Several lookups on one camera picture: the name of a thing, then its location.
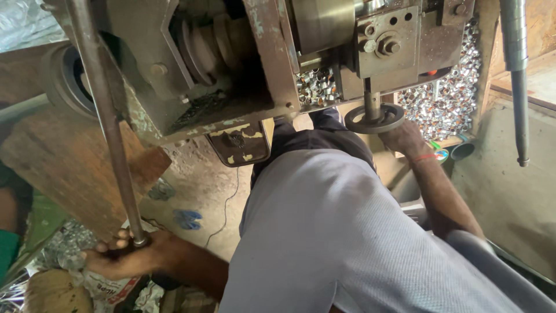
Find person's left hand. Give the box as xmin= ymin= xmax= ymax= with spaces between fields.
xmin=84 ymin=228 xmax=177 ymax=282

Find person's right hand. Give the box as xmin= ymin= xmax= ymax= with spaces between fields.
xmin=378 ymin=120 xmax=430 ymax=161

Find dark metal handwheel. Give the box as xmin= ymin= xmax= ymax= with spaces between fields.
xmin=344 ymin=78 xmax=406 ymax=135

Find long steel lever rod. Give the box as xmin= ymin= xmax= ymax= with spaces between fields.
xmin=64 ymin=0 xmax=151 ymax=248

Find printed white plastic bag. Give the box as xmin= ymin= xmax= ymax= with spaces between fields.
xmin=80 ymin=219 xmax=166 ymax=313

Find heap of metal scrap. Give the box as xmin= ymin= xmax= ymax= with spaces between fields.
xmin=37 ymin=219 xmax=98 ymax=272

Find pile of shiny metal rings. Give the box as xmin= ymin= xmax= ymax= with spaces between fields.
xmin=297 ymin=18 xmax=483 ymax=142

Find teal plastic pipe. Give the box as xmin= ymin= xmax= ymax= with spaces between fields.
xmin=449 ymin=134 xmax=477 ymax=162

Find person's dark trousers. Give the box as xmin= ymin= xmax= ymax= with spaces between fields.
xmin=250 ymin=107 xmax=378 ymax=188

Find brown jute sack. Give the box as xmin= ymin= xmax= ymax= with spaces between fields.
xmin=23 ymin=269 xmax=95 ymax=313

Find blue sandals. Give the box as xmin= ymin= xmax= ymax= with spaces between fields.
xmin=173 ymin=209 xmax=203 ymax=231

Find rusty brown wooden board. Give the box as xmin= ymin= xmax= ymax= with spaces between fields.
xmin=0 ymin=108 xmax=173 ymax=242

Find white plastic crate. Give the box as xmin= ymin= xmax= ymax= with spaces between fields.
xmin=400 ymin=198 xmax=431 ymax=230

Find person's grey shirt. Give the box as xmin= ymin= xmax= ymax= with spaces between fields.
xmin=217 ymin=149 xmax=556 ymax=313

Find hanging steel bar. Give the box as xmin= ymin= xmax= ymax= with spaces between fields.
xmin=499 ymin=0 xmax=531 ymax=168

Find old grey lathe machine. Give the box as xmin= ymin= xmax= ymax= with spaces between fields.
xmin=99 ymin=0 xmax=477 ymax=168

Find dark belt pulley wheel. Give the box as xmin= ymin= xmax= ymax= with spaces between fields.
xmin=40 ymin=43 xmax=100 ymax=121

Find clear plastic sheet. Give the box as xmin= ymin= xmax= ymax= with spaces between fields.
xmin=0 ymin=0 xmax=67 ymax=54

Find thin black cable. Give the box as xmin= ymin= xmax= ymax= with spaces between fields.
xmin=204 ymin=166 xmax=241 ymax=249

